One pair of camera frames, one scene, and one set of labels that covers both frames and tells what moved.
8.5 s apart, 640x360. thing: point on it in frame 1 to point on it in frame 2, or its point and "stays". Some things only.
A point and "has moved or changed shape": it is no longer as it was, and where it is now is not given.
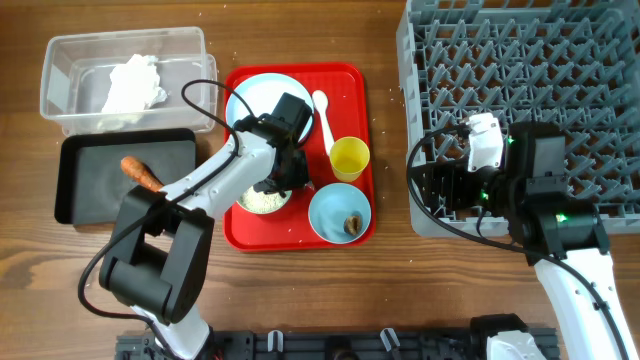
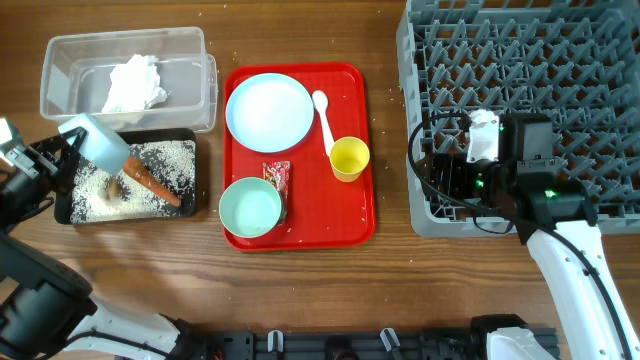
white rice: x=261 y=202 to x=101 y=196
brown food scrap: x=353 y=224 to x=113 y=189
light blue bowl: x=339 y=213 to x=101 y=146
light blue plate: x=262 y=94 stays
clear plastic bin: x=151 y=78 stays
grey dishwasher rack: x=574 y=63 stays
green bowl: x=260 y=202 has moved or changed shape
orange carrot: x=141 y=172 stays
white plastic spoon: x=320 y=99 stays
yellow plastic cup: x=349 y=157 stays
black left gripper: x=300 y=179 to x=44 y=165
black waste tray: x=91 y=182 stays
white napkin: x=134 y=86 stays
